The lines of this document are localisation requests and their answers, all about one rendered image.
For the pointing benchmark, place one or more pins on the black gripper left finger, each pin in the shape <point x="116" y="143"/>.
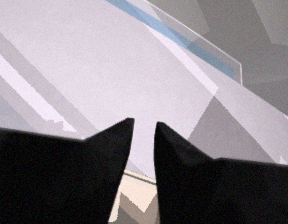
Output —
<point x="86" y="172"/>

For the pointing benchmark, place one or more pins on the shallow beige square tray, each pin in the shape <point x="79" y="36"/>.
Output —
<point x="137" y="200"/>

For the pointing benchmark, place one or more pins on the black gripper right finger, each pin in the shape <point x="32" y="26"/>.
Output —
<point x="192" y="187"/>

